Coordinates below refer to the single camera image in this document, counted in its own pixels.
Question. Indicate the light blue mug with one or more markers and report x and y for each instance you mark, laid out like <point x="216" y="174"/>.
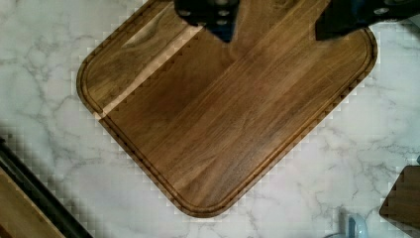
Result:
<point x="356" y="227"/>

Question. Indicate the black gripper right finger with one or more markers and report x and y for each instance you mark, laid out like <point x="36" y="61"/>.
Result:
<point x="342" y="17"/>

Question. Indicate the wooden drawer cabinet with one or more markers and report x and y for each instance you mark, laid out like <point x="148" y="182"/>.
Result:
<point x="27" y="208"/>

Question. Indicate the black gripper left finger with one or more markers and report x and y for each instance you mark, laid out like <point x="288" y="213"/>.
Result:
<point x="216" y="16"/>

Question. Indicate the dark wooden utensil box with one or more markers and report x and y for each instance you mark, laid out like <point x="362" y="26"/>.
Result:
<point x="402" y="205"/>

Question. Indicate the wooden cutting board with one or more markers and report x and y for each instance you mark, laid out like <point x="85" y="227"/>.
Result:
<point x="205" y="120"/>

